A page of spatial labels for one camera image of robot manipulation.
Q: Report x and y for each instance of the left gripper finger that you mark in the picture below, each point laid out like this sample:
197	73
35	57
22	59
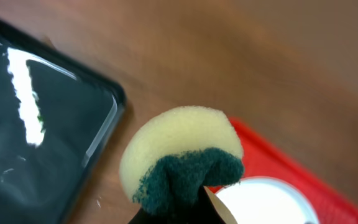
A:
209	209

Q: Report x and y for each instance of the white round plate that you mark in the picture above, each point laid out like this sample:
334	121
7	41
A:
267	200

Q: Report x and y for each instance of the green and yellow sponge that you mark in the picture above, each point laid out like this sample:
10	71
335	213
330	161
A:
175	154

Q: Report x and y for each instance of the red plastic tray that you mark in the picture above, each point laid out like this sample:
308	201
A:
261	159

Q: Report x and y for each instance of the black rectangular water tray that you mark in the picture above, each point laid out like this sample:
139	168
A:
56	116

